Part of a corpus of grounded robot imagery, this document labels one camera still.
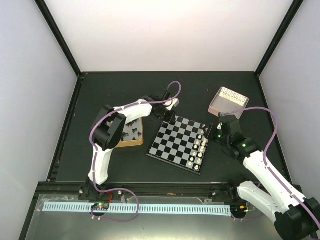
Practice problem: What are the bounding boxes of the black front mounting rail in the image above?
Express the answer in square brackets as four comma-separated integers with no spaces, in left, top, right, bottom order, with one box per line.
[34,182,240,203]

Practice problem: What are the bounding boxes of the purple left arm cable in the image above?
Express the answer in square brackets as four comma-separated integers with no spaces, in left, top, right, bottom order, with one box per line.
[89,81,182,193]

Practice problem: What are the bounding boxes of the light blue slotted rail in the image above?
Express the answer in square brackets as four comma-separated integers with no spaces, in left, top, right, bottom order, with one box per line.
[42,202,231,217]

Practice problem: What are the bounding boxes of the black right frame post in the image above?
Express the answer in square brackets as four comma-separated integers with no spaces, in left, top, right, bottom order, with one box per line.
[255,0,304,77]

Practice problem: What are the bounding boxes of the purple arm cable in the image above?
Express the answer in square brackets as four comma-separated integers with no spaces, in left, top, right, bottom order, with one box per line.
[219,106,320,226]
[89,81,182,193]

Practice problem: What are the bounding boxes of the black corner frame post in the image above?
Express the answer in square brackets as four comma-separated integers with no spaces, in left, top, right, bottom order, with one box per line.
[34,0,82,77]

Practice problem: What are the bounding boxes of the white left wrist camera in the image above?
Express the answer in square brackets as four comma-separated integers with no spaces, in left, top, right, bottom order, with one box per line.
[164,98,180,111]

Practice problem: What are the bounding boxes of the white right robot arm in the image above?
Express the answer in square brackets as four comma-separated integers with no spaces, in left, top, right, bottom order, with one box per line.
[205,114,320,240]

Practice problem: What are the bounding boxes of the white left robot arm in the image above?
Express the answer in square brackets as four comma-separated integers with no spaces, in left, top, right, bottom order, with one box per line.
[87,97,179,200]

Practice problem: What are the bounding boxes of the yellow bear tin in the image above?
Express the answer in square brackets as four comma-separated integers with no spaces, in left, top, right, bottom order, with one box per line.
[116,118,144,148]

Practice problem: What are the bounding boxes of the black white chessboard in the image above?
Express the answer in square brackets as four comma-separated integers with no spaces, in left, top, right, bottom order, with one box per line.
[146,116,209,175]

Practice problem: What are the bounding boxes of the pink patterned tray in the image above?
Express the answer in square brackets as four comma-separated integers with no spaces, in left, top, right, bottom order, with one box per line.
[208,86,249,117]

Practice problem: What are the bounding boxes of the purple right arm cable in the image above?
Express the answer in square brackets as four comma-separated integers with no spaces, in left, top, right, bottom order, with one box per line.
[219,106,320,226]

